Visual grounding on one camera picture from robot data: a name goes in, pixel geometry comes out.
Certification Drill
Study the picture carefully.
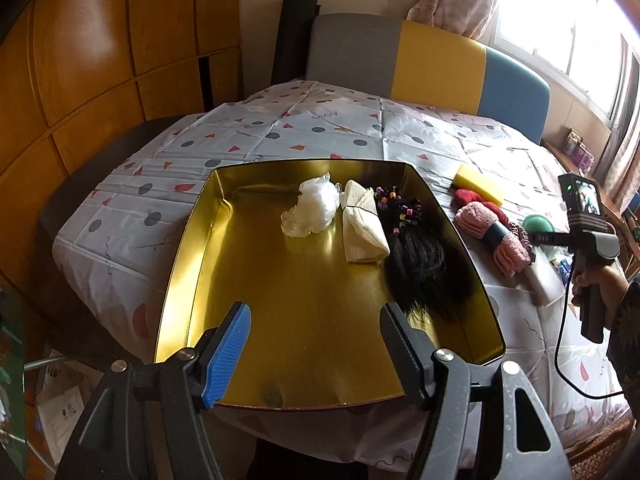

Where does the window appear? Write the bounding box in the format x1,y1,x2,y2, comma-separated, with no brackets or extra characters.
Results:
489,0,639,126

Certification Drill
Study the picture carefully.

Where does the blue small packet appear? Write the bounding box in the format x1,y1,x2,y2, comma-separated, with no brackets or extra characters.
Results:
554,258,572,285

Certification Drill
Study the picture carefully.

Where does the cream folded cloth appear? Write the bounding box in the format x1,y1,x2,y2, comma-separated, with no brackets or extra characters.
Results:
341,180,390,263

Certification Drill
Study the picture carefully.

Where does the black wig with beads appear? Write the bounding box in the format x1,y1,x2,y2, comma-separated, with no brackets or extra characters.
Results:
374,186,473,321

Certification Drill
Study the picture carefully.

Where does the purple box on desk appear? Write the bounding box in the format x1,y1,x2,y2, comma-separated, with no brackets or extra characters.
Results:
572,142,594,174

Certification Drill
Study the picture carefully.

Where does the person's right hand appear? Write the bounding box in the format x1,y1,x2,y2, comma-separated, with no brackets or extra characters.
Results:
572,263,629,330

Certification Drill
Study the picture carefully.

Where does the clear plastic bag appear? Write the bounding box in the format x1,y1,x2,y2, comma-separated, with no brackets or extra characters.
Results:
281,172,341,238

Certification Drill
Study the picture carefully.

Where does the yellow sponge block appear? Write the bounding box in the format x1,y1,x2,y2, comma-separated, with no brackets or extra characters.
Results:
452,164,503,206

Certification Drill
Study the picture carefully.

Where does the wooden wardrobe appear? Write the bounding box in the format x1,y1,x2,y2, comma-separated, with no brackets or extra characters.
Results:
1,0,241,297

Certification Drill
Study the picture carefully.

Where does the patterned white bed sheet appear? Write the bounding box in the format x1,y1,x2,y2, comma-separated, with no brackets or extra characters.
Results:
52,81,630,448

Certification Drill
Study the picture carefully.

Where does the wooden side desk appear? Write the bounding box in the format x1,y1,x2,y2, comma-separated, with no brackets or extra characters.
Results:
541,138,640,241

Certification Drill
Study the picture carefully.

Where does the white foam block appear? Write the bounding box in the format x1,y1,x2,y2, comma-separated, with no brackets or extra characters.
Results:
524,256,564,307

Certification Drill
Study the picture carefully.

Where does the gold metal tray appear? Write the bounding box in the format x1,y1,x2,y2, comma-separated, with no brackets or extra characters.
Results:
153,158,507,411

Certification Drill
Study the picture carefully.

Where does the grey yellow blue headboard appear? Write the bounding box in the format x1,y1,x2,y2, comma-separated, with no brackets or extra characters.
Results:
306,13,550,144

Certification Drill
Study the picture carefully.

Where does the green round sponge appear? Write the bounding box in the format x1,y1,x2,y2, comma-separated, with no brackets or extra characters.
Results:
522,214,555,242

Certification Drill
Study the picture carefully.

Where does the black rolled mat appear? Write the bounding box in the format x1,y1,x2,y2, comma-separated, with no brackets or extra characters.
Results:
270,0,320,84

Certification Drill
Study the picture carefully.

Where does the red knitted hat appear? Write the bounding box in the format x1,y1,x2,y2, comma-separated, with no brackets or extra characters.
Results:
454,188,510,226

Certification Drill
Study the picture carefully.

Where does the pink satin scrunchie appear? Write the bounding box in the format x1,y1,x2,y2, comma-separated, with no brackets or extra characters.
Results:
508,222,536,263

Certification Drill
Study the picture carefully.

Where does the black cable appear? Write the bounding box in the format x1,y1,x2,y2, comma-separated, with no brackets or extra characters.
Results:
553,278,626,402

